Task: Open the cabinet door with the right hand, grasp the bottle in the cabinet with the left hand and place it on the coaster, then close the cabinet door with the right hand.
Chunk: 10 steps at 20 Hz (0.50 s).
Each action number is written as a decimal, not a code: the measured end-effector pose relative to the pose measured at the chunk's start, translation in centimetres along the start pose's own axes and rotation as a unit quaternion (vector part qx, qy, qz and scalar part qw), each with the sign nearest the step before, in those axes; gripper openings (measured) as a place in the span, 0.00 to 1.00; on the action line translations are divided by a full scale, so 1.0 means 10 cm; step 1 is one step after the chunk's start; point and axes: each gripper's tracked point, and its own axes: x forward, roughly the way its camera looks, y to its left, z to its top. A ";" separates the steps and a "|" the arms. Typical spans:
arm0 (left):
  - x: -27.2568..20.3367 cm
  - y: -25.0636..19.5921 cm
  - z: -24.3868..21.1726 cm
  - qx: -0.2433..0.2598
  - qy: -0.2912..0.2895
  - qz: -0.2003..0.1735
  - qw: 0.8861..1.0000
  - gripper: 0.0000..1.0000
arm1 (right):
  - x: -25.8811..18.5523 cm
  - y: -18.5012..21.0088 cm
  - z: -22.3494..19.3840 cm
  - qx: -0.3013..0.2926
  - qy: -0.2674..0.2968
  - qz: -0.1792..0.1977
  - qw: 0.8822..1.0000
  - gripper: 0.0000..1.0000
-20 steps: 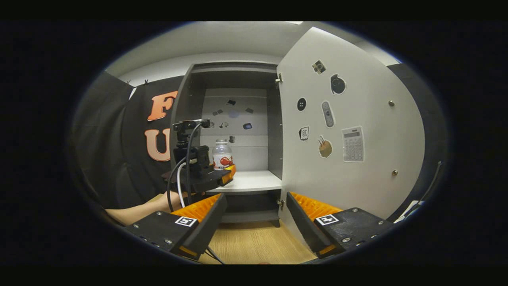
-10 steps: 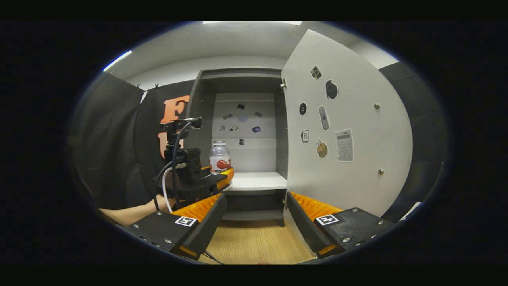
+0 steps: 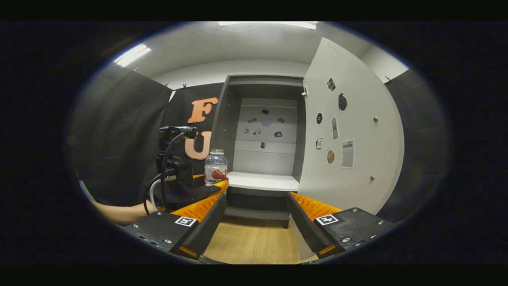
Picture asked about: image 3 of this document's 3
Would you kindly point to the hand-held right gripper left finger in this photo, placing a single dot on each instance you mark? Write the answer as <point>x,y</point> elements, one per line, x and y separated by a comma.
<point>210,226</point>

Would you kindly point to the white cabinet door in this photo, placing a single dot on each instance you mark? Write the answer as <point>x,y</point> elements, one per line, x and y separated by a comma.
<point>369,186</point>

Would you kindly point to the grey cabinet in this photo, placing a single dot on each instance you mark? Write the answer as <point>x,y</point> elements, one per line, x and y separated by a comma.
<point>222,131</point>

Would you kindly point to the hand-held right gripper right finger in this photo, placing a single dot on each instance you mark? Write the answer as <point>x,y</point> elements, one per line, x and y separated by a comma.
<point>303,226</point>

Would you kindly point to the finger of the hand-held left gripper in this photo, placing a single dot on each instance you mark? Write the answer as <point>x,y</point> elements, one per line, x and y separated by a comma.
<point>198,176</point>
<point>198,192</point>

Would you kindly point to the clear bottle red label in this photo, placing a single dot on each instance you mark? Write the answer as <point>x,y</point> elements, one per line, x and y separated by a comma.
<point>215,165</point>

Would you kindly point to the white cabinet shelf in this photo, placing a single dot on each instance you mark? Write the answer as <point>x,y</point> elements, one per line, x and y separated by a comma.
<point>262,180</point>

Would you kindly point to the black backdrop cloth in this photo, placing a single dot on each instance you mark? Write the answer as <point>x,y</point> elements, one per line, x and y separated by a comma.
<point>119,131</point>

